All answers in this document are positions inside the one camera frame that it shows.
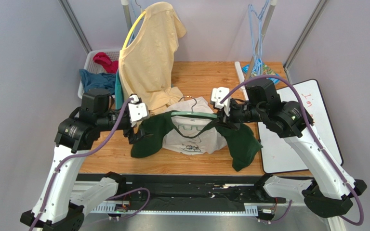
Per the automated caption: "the green plastic hanger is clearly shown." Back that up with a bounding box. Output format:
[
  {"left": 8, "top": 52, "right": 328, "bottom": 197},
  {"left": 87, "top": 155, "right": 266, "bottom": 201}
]
[{"left": 166, "top": 96, "right": 217, "bottom": 131}]

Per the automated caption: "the green and white t-shirt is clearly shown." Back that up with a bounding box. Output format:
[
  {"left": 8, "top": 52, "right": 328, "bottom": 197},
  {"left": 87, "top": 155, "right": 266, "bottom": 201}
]
[{"left": 131, "top": 97, "right": 262, "bottom": 171}]

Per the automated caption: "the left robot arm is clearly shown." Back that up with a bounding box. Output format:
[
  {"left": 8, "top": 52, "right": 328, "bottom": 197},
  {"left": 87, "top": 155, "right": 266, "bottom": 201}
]
[{"left": 20, "top": 88, "right": 150, "bottom": 231}]

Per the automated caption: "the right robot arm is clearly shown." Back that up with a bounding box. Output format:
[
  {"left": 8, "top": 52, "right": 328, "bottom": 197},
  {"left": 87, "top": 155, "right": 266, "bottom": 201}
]
[{"left": 211, "top": 75, "right": 367, "bottom": 219}]

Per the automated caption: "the teal garment on hanger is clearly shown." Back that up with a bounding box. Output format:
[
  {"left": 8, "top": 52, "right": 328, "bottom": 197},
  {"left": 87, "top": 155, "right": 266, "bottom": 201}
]
[{"left": 114, "top": 70, "right": 124, "bottom": 110}]

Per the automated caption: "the cream yellow t-shirt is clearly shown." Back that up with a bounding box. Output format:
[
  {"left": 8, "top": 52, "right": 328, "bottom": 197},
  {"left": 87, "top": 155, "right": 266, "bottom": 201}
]
[{"left": 119, "top": 2, "right": 186, "bottom": 115}]

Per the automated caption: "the yellow plastic hanger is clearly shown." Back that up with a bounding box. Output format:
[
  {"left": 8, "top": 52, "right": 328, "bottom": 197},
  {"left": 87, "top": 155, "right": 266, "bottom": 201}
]
[{"left": 122, "top": 10, "right": 146, "bottom": 49}]

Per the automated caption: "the white clothes rack base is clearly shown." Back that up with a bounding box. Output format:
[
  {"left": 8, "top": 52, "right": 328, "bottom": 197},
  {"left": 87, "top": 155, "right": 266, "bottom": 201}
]
[{"left": 234, "top": 61, "right": 248, "bottom": 101}]

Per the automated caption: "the white dry-erase board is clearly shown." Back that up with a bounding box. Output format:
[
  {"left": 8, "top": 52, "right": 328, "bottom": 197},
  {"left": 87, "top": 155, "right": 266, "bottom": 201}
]
[{"left": 258, "top": 79, "right": 344, "bottom": 174}]

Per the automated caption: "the blue garment in basket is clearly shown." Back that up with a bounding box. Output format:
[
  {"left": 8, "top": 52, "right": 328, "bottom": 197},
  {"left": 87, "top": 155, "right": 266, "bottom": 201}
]
[{"left": 79, "top": 69, "right": 116, "bottom": 95}]

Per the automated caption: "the red garment in basket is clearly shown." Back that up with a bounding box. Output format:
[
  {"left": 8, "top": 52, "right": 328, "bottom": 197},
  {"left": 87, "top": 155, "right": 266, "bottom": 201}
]
[{"left": 92, "top": 52, "right": 119, "bottom": 74}]

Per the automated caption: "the white plastic laundry basket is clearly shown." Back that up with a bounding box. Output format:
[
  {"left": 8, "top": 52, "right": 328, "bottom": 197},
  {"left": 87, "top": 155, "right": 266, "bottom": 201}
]
[{"left": 77, "top": 48, "right": 119, "bottom": 99}]

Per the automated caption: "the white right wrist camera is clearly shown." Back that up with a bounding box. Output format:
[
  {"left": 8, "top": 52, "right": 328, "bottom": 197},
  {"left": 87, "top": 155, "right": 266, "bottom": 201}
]
[{"left": 210, "top": 87, "right": 230, "bottom": 116}]

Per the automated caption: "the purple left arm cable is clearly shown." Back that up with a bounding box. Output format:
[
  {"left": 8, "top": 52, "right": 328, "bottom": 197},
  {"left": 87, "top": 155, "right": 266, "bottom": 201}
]
[{"left": 27, "top": 97, "right": 151, "bottom": 231}]

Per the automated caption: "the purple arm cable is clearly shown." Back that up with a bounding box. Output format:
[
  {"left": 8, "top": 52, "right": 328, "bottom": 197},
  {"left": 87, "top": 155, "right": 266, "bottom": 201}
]
[
  {"left": 27, "top": 97, "right": 151, "bottom": 231},
  {"left": 220, "top": 74, "right": 365, "bottom": 226}
]

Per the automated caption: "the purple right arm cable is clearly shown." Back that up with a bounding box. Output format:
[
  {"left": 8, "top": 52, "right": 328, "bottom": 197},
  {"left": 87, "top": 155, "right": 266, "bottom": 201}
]
[{"left": 220, "top": 74, "right": 365, "bottom": 226}]

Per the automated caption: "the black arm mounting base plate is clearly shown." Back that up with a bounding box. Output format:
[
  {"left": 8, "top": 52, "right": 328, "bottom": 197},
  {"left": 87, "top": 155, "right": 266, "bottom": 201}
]
[{"left": 116, "top": 175, "right": 287, "bottom": 212}]

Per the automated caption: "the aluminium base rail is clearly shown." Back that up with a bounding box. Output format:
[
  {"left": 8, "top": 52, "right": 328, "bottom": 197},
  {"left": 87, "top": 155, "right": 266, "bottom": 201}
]
[{"left": 37, "top": 180, "right": 346, "bottom": 231}]

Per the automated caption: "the blue wire hanger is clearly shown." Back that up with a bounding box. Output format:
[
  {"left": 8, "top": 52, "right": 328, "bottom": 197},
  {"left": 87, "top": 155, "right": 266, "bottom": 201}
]
[{"left": 248, "top": 0, "right": 269, "bottom": 76}]

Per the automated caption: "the aluminium frame post right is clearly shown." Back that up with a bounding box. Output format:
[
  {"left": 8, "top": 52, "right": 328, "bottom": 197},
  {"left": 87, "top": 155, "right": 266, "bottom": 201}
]
[{"left": 283, "top": 0, "right": 329, "bottom": 72}]

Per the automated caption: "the aluminium frame post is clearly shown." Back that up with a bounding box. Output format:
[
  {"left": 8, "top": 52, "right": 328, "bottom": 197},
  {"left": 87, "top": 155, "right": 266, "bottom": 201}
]
[
  {"left": 283, "top": 0, "right": 329, "bottom": 72},
  {"left": 58, "top": 0, "right": 92, "bottom": 54}
]

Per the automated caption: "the aluminium frame post left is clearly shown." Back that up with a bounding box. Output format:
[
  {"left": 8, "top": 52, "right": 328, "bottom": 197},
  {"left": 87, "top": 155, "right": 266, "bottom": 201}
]
[{"left": 58, "top": 0, "right": 92, "bottom": 54}]

